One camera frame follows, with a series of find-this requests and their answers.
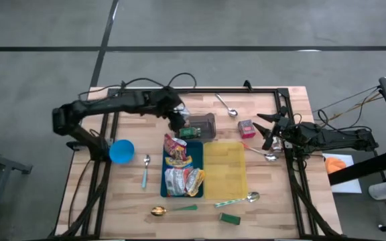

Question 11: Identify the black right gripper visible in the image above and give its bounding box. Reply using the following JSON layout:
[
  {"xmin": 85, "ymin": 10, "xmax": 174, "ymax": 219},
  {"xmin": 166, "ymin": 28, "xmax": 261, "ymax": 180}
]
[{"xmin": 252, "ymin": 112, "xmax": 296, "ymax": 151}]

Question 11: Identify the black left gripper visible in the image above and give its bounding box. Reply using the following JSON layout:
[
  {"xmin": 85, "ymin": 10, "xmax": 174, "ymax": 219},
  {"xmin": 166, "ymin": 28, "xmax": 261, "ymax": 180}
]
[{"xmin": 151, "ymin": 86, "xmax": 190, "ymax": 134}]

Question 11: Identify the green spice jar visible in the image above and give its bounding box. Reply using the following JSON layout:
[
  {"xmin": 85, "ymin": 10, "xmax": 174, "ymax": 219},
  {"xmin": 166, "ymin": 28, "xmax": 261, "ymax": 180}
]
[{"xmin": 178, "ymin": 126, "xmax": 202, "ymax": 140}]

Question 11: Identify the silver spice packet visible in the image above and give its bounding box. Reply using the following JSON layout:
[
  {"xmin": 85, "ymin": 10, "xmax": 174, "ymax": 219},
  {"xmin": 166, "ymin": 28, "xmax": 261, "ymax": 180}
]
[{"xmin": 269, "ymin": 136, "xmax": 284, "ymax": 154}]

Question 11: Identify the red spice tin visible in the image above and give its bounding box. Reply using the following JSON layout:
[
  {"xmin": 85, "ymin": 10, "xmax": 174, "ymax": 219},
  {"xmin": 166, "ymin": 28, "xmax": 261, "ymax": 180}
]
[{"xmin": 237, "ymin": 118, "xmax": 257, "ymax": 139}]

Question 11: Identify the red ramen noodle pack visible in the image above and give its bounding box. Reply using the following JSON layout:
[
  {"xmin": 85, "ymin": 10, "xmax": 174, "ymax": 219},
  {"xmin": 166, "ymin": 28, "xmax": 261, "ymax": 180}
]
[{"xmin": 164, "ymin": 133, "xmax": 188, "ymax": 161}]

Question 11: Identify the dark grey translucent bin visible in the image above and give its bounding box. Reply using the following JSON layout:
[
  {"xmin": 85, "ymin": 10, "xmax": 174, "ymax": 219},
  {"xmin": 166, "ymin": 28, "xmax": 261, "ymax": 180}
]
[{"xmin": 178, "ymin": 112, "xmax": 217, "ymax": 141}]

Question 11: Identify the spoon orange handle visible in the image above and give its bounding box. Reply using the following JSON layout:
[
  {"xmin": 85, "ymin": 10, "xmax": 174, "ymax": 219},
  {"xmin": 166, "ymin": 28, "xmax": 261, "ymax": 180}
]
[{"xmin": 239, "ymin": 141, "xmax": 279, "ymax": 163}]

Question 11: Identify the yellow blue ramen pack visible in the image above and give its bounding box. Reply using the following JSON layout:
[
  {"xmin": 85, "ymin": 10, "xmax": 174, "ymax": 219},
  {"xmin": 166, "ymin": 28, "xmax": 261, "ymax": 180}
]
[{"xmin": 164, "ymin": 155, "xmax": 194, "ymax": 169}]

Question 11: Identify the white red ramen pack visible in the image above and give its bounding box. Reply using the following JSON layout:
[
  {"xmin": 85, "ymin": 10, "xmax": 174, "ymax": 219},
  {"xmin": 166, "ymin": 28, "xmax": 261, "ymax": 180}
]
[{"xmin": 164, "ymin": 167, "xmax": 189, "ymax": 197}]

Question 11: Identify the yellow ramen noodle pack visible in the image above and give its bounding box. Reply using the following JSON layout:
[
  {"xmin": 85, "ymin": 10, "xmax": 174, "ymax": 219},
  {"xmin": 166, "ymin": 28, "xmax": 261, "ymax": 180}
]
[{"xmin": 185, "ymin": 167, "xmax": 206, "ymax": 197}]

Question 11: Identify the yellow translucent plastic bin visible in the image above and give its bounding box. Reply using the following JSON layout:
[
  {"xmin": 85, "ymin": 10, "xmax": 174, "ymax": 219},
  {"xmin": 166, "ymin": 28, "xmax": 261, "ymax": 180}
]
[{"xmin": 202, "ymin": 141, "xmax": 249, "ymax": 201}]

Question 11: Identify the gold spoon green handle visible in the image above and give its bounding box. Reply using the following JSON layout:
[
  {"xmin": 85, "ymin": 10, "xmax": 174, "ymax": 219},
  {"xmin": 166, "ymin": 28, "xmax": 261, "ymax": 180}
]
[{"xmin": 150, "ymin": 204, "xmax": 198, "ymax": 217}]

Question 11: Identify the green spice box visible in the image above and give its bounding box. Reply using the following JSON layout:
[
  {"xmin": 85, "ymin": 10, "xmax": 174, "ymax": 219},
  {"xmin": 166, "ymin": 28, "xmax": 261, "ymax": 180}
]
[{"xmin": 218, "ymin": 212, "xmax": 241, "ymax": 226}]

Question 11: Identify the teal blue plastic bin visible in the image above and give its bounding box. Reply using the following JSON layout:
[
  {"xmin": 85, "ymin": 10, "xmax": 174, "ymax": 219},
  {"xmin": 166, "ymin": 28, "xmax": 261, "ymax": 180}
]
[{"xmin": 160, "ymin": 141, "xmax": 204, "ymax": 198}]

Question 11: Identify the all-metal silver spoon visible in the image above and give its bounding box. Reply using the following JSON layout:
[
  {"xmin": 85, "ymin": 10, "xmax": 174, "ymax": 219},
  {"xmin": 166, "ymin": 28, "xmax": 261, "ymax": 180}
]
[{"xmin": 214, "ymin": 92, "xmax": 239, "ymax": 118}]

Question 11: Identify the blue round bowl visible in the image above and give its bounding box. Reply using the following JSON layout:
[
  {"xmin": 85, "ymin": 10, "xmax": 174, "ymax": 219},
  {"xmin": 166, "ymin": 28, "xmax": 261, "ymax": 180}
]
[{"xmin": 108, "ymin": 139, "xmax": 135, "ymax": 165}]

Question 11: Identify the orange object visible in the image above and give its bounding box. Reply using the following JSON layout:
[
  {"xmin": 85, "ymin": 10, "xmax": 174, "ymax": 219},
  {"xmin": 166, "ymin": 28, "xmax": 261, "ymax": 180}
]
[{"xmin": 324, "ymin": 156, "xmax": 347, "ymax": 175}]

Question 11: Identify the white paper sheet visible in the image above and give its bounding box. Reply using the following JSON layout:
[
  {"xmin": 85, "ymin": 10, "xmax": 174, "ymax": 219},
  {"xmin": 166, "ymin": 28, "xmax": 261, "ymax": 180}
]
[{"xmin": 322, "ymin": 153, "xmax": 363, "ymax": 194}]

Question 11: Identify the black aluminium table frame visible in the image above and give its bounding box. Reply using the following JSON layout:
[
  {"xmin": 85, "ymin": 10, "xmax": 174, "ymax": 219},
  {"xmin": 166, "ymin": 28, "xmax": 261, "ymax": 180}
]
[{"xmin": 48, "ymin": 80, "xmax": 341, "ymax": 240}]

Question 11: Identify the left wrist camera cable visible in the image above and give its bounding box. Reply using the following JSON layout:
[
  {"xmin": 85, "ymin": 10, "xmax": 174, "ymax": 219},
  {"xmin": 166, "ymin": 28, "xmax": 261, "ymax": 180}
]
[{"xmin": 122, "ymin": 72, "xmax": 198, "ymax": 92}]

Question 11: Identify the spoon light blue handle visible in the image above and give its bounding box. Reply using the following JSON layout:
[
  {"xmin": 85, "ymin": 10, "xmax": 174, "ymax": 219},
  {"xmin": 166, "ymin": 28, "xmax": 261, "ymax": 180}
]
[{"xmin": 141, "ymin": 154, "xmax": 151, "ymax": 189}]

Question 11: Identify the spoon striped green white handle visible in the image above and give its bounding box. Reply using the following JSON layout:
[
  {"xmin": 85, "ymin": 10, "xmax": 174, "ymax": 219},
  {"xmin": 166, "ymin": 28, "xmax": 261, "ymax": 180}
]
[{"xmin": 214, "ymin": 191, "xmax": 261, "ymax": 208}]

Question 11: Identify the thin black floor cable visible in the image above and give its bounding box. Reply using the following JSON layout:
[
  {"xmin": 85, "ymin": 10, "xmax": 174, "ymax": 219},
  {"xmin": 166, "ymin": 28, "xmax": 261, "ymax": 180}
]
[{"xmin": 313, "ymin": 85, "xmax": 381, "ymax": 113}]

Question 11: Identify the thin yellow floor cable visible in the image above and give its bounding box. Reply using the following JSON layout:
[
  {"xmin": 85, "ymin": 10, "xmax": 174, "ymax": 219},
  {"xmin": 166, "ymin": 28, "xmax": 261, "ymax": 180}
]
[{"xmin": 326, "ymin": 93, "xmax": 383, "ymax": 118}]

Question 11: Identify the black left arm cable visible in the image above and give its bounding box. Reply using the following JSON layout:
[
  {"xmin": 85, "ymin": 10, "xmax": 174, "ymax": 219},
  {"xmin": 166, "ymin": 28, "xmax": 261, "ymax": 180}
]
[{"xmin": 78, "ymin": 84, "xmax": 127, "ymax": 101}]

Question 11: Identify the thin brown cable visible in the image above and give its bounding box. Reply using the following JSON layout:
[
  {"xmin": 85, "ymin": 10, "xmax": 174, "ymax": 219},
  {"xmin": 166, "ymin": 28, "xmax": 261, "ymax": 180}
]
[{"xmin": 67, "ymin": 157, "xmax": 93, "ymax": 230}]

